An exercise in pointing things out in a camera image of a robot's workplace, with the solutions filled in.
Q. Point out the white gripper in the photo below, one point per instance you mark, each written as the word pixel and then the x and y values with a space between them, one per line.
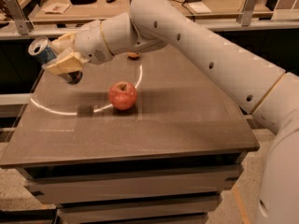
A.
pixel 90 42

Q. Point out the blue silver redbull can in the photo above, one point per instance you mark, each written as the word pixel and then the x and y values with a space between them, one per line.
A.
pixel 40 49

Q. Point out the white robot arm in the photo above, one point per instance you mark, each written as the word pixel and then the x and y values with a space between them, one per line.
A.
pixel 260 88

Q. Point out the paper card on bench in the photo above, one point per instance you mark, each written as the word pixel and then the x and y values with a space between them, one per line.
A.
pixel 56 8

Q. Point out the wooden background bench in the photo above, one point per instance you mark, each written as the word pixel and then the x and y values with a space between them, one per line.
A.
pixel 221 10

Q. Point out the black cloth bundle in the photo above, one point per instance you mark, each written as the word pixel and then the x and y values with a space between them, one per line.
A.
pixel 82 2

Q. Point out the orange fruit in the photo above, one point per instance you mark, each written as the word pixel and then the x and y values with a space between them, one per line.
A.
pixel 133 55

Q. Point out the red apple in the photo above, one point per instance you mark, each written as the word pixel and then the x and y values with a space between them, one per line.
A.
pixel 122 95

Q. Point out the white paper sheet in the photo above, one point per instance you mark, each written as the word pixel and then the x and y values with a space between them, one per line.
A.
pixel 199 7

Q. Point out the grey table base drawers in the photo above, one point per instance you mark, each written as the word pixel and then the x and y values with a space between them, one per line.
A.
pixel 159 191

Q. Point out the left metal bracket post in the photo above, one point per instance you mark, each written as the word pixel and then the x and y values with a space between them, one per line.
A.
pixel 23 24

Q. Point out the metal bracket post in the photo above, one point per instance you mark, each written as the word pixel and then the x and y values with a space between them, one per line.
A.
pixel 23 24
pixel 245 16

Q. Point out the right metal bracket post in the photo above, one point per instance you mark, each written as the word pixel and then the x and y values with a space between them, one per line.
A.
pixel 245 16

